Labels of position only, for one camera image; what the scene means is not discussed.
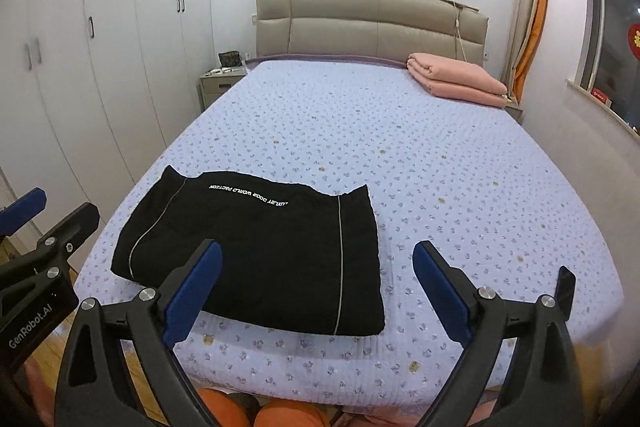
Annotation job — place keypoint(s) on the red box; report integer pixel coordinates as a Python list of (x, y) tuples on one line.
[(601, 96)]

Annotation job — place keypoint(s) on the beige padded headboard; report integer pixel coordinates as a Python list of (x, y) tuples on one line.
[(370, 27)]

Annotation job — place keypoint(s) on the person's left leg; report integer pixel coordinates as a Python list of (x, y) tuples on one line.
[(222, 409)]

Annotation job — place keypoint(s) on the person's leg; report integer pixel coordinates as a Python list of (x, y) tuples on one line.
[(222, 409), (292, 414)]

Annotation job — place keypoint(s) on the black hooded jacket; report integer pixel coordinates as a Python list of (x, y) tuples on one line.
[(250, 257)]

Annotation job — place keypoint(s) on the bed with floral quilt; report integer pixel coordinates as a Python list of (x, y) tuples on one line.
[(450, 182)]

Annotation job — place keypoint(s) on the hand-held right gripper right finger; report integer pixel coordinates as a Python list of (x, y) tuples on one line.
[(440, 292)]

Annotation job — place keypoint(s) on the grey nightstand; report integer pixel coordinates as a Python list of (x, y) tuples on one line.
[(220, 87)]

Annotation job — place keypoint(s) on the orange and beige curtain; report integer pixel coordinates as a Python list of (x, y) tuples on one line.
[(532, 7)]

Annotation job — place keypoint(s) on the person's right leg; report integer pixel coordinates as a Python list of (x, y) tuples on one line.
[(292, 414)]

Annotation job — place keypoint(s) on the folded pink blanket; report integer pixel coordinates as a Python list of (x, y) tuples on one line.
[(450, 77)]

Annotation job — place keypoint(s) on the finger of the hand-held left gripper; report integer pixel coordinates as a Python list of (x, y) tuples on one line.
[(75, 224), (22, 209)]

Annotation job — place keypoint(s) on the white wardrobe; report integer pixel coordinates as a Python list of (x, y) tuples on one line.
[(125, 57)]

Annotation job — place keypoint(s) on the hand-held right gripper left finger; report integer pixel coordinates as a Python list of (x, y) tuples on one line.
[(195, 292)]

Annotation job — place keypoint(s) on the window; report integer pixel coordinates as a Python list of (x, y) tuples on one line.
[(615, 32)]

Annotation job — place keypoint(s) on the white nightstand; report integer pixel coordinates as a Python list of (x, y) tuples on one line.
[(515, 111)]

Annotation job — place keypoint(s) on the red window decoration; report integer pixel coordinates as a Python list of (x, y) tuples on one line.
[(635, 41)]

